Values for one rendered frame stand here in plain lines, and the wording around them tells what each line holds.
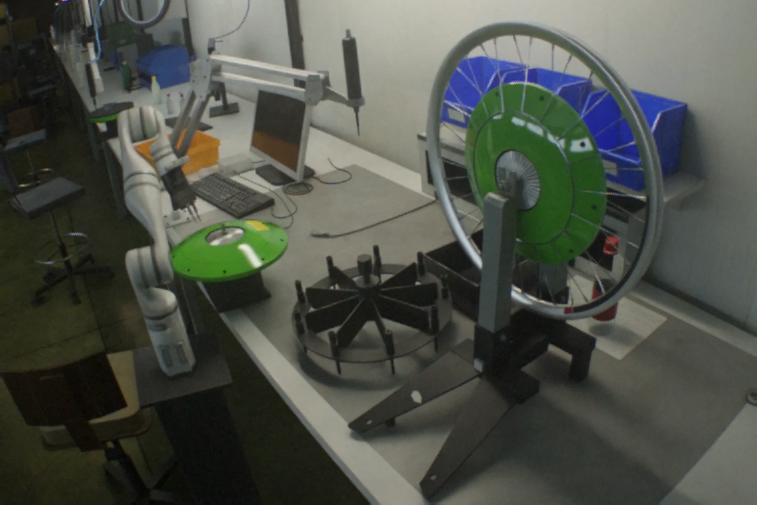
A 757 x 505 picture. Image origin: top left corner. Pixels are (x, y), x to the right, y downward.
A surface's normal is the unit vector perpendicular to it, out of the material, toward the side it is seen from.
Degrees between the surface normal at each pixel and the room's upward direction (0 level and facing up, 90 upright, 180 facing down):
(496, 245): 87
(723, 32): 90
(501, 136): 83
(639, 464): 0
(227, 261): 21
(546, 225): 97
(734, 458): 0
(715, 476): 0
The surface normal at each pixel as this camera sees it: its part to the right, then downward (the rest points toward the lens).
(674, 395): -0.10, -0.90
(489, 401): -0.35, -0.76
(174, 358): 0.37, 0.36
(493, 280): -0.83, 0.26
